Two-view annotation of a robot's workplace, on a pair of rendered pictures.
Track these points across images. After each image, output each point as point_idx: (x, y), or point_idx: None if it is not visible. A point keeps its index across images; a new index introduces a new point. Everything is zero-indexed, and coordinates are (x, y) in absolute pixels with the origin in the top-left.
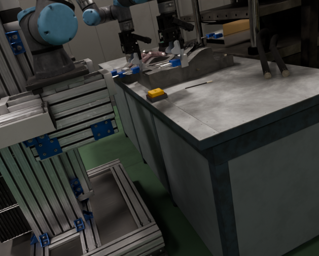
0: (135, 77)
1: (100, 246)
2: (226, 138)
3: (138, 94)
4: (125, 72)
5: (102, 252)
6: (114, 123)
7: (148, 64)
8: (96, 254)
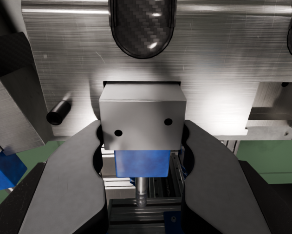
0: (38, 97)
1: (223, 142)
2: None
3: (255, 139)
4: (142, 200)
5: (230, 141)
6: None
7: (37, 9)
8: (229, 146)
